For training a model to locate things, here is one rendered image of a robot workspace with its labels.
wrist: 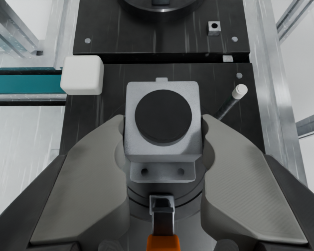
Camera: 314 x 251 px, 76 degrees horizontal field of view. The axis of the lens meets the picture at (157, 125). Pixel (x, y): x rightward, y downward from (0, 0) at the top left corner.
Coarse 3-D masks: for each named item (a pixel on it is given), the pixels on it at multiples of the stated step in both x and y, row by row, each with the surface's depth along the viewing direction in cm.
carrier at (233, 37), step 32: (96, 0) 30; (128, 0) 27; (160, 0) 26; (192, 0) 27; (224, 0) 29; (96, 32) 28; (128, 32) 28; (160, 32) 28; (192, 32) 28; (224, 32) 28
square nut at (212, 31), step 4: (208, 24) 27; (212, 24) 27; (216, 24) 27; (208, 28) 27; (212, 28) 27; (216, 28) 27; (220, 28) 27; (208, 32) 27; (212, 32) 27; (216, 32) 27
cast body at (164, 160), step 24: (144, 96) 11; (168, 96) 11; (192, 96) 12; (144, 120) 10; (168, 120) 10; (192, 120) 11; (144, 144) 11; (168, 144) 10; (192, 144) 11; (144, 168) 14; (168, 168) 13; (192, 168) 13
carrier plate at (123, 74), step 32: (128, 64) 26; (160, 64) 26; (192, 64) 26; (224, 64) 26; (96, 96) 25; (224, 96) 25; (256, 96) 25; (64, 128) 24; (256, 128) 24; (192, 224) 21
